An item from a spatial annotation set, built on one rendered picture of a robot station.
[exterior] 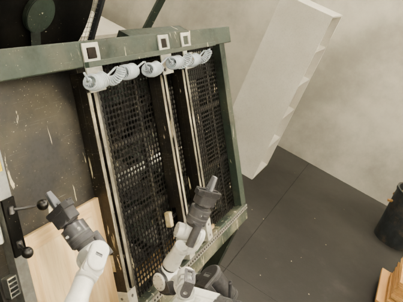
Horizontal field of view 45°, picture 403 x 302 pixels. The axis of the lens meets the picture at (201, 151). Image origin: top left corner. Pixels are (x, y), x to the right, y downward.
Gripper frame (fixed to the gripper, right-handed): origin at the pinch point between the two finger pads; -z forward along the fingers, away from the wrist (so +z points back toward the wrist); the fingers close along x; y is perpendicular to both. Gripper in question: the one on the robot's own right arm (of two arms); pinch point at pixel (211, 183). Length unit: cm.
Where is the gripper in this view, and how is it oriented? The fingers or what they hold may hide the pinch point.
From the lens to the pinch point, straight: 196.1
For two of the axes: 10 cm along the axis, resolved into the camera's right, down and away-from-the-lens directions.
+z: -3.9, 9.1, 1.6
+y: -5.4, -3.7, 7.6
